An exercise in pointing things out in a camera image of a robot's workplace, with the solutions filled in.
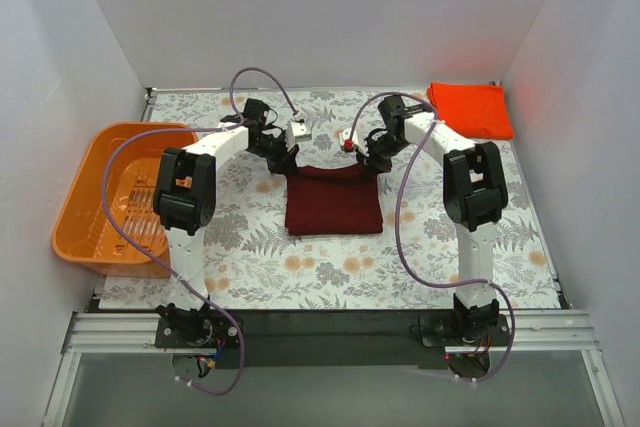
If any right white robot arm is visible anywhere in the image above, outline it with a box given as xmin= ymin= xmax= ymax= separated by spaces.
xmin=340 ymin=92 xmax=508 ymax=345

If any purple cable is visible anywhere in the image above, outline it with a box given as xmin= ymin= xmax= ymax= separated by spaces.
xmin=344 ymin=91 xmax=515 ymax=384
xmin=101 ymin=66 xmax=301 ymax=397

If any folded orange t shirt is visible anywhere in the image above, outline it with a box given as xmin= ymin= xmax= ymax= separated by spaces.
xmin=427 ymin=83 xmax=514 ymax=140

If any maroon t shirt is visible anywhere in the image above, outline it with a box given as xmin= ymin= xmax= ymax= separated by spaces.
xmin=285 ymin=164 xmax=383 ymax=236

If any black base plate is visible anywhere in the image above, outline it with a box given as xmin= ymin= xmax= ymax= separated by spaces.
xmin=154 ymin=308 xmax=509 ymax=373

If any aluminium frame rail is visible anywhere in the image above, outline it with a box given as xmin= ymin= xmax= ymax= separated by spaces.
xmin=62 ymin=310 xmax=600 ymax=354

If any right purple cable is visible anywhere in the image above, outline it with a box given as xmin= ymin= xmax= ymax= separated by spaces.
xmin=344 ymin=91 xmax=515 ymax=384

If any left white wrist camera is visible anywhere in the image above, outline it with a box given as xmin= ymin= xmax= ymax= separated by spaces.
xmin=285 ymin=120 xmax=312 ymax=150

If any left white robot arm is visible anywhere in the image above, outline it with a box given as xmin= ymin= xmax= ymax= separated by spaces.
xmin=153 ymin=99 xmax=312 ymax=347

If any floral table mat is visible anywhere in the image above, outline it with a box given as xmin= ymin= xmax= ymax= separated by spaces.
xmin=99 ymin=89 xmax=560 ymax=310

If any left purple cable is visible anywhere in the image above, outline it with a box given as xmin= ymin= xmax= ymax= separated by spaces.
xmin=101 ymin=66 xmax=301 ymax=397

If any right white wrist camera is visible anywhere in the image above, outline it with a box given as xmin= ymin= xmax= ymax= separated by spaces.
xmin=338 ymin=128 xmax=368 ymax=155

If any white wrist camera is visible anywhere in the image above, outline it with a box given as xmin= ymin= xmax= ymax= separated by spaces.
xmin=285 ymin=120 xmax=312 ymax=150
xmin=338 ymin=128 xmax=368 ymax=155

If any orange plastic basket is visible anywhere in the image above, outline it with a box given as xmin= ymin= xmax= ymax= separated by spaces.
xmin=52 ymin=122 xmax=198 ymax=279

